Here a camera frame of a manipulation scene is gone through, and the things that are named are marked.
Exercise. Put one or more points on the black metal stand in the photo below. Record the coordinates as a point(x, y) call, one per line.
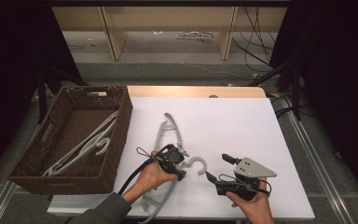
point(296, 90)
point(42, 93)

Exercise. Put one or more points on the light wooden shelf unit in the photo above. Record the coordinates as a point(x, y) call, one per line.
point(167, 18)

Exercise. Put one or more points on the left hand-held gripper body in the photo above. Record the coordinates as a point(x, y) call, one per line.
point(171, 157)

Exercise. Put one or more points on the black curtain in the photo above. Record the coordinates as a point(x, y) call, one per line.
point(338, 77)
point(9, 77)

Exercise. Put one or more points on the brown wicker basket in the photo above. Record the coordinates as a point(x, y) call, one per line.
point(74, 124)

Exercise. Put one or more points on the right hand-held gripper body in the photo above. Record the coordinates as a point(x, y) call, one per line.
point(251, 170)

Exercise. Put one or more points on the white foam board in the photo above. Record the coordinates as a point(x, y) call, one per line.
point(230, 130)

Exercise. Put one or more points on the pile of white plastic parts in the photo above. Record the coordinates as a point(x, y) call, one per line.
point(195, 35)

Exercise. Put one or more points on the person's right hand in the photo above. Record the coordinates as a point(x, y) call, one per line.
point(256, 211)

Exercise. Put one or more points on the grey plastic clothes hanger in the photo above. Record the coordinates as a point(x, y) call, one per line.
point(177, 130)
point(90, 143)

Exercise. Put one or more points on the person's left hand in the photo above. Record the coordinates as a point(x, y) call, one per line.
point(152, 179)

